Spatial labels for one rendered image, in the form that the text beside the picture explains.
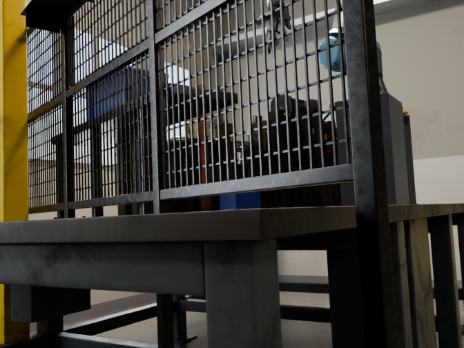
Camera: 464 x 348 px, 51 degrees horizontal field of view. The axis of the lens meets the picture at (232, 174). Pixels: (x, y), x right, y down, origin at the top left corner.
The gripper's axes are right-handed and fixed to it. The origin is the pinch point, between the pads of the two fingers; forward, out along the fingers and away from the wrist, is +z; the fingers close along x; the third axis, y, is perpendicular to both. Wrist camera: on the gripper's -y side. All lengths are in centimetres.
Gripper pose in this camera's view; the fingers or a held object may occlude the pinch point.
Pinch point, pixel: (276, 47)
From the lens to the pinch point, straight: 219.0
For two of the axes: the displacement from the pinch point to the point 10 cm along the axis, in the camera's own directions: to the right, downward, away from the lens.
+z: 0.9, 9.9, -1.3
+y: 8.9, -0.2, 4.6
